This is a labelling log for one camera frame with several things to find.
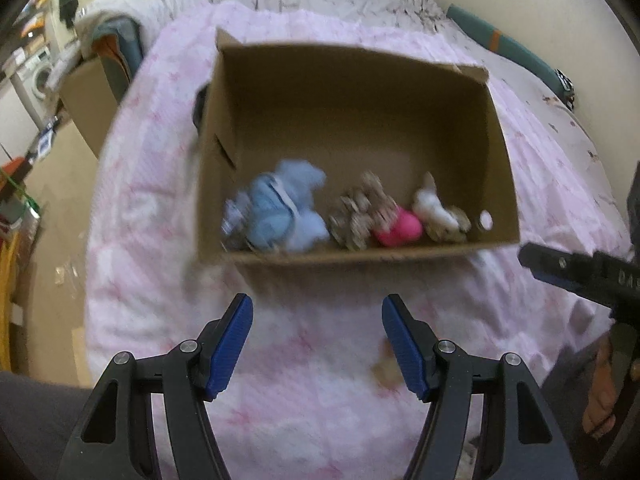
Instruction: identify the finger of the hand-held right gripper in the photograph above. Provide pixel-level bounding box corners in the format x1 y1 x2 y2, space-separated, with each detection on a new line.
517 242 597 294

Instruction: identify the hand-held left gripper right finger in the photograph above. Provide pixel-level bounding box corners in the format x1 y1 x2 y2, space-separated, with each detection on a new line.
381 294 581 480

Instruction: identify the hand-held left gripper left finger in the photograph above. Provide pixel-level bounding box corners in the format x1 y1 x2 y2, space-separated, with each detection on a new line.
70 293 254 480

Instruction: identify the beige patterned scrunchie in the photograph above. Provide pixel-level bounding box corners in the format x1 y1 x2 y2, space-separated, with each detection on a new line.
359 170 401 222
424 206 472 244

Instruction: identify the pink round toy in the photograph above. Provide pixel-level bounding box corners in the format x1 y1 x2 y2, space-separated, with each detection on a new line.
374 204 424 248

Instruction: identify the clear plastic packet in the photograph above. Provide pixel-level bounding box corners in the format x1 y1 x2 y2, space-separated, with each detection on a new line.
222 194 254 252

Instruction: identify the white plush toy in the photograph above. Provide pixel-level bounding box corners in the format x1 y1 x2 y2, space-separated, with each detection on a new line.
412 172 452 227

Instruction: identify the brown spotted plush toy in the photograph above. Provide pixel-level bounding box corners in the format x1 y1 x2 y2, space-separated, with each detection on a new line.
327 189 373 252

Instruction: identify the blue plush toy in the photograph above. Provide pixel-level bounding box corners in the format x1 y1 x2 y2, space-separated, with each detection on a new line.
244 158 331 254

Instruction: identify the person's right hand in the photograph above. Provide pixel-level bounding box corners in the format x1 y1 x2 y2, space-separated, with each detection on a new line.
581 330 620 442

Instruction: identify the pink bow print blanket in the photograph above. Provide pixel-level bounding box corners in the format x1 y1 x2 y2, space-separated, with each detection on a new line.
82 0 636 480

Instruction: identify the person's right trouser leg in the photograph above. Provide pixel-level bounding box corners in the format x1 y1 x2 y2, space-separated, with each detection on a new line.
540 337 608 480

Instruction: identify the person's trouser leg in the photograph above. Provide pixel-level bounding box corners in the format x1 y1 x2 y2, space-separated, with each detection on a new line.
0 369 107 480
540 337 608 480

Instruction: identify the white patterned bed sheet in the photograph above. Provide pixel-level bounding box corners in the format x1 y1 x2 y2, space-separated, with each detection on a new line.
440 15 636 241

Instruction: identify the black and white cloth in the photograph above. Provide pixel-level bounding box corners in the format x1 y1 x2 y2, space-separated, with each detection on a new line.
554 69 577 109

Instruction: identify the person's left trouser leg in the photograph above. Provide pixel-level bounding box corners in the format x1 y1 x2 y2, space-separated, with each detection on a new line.
0 369 107 480

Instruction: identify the teal pillow with orange stripe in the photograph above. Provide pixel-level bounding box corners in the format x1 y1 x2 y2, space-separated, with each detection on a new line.
446 2 564 91

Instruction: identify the orange red box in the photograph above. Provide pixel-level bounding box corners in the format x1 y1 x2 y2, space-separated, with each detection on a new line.
0 157 27 181

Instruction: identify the small brown cardboard box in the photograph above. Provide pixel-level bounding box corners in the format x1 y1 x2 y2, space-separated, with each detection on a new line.
58 57 121 159

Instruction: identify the teal blue cloth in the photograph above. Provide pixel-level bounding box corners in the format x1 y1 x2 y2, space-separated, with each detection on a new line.
92 17 146 104

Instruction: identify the white washing machine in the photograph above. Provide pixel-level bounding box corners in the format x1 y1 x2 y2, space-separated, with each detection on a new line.
12 49 56 126

